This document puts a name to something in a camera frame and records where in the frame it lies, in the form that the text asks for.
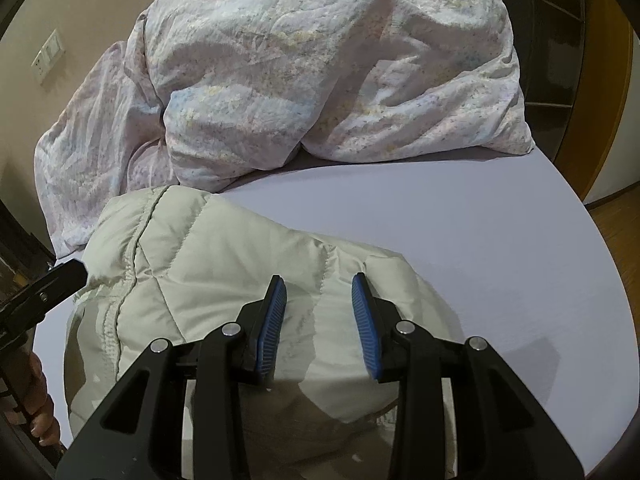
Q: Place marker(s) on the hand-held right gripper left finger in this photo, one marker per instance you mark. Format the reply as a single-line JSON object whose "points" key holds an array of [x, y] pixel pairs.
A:
{"points": [[270, 332]]}

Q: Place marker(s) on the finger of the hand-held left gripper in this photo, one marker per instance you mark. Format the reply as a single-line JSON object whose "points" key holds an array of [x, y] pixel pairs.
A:
{"points": [[62, 277]]}

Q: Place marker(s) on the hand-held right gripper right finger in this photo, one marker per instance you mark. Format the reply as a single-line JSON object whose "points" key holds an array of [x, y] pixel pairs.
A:
{"points": [[365, 332]]}

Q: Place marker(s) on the light beige puffer jacket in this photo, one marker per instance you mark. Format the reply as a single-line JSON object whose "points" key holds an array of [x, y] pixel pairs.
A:
{"points": [[200, 260]]}

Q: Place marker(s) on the person's left hand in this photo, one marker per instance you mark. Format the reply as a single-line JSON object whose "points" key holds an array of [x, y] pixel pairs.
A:
{"points": [[44, 410]]}

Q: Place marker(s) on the bed with lavender sheet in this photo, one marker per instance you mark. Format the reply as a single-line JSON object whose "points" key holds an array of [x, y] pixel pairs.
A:
{"points": [[475, 235]]}

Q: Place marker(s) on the floral pink quilt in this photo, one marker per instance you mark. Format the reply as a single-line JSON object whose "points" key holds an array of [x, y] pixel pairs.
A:
{"points": [[300, 60]]}

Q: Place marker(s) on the dark wooden headboard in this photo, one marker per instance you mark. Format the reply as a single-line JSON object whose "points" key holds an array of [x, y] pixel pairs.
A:
{"points": [[555, 60]]}

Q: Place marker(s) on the white wall switch plate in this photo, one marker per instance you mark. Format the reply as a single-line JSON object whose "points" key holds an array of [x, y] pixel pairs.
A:
{"points": [[49, 55]]}

